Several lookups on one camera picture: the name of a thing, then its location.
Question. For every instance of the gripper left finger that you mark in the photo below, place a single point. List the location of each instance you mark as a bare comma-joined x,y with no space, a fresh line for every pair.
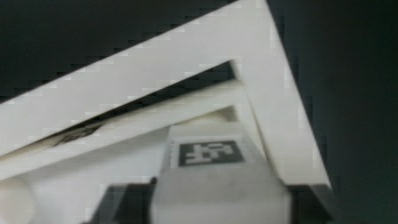
123,208

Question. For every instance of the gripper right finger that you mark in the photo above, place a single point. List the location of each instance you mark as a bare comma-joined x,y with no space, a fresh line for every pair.
313,205

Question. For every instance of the white leg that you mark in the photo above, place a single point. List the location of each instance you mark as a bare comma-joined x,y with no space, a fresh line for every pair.
217,187

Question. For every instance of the white square tabletop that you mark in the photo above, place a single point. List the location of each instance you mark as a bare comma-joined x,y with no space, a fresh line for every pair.
51,195

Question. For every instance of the white obstacle wall frame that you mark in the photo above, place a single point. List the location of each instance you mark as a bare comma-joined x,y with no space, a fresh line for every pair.
227,37

